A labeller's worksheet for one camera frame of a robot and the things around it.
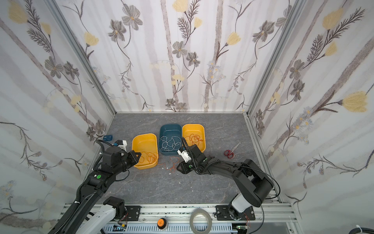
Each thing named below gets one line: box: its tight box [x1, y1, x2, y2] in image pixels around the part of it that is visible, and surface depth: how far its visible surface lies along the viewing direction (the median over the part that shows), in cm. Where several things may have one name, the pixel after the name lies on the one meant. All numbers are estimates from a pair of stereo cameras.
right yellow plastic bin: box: [182, 123, 206, 154], surface depth 108 cm
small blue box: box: [102, 134, 113, 142], surface depth 106 cm
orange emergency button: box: [156, 217, 168, 230], surface depth 66 cm
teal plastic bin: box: [158, 123, 183, 156], surface depth 103 cm
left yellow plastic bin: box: [131, 133, 159, 170], surface depth 100 cm
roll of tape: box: [189, 208, 213, 234], surface depth 69 cm
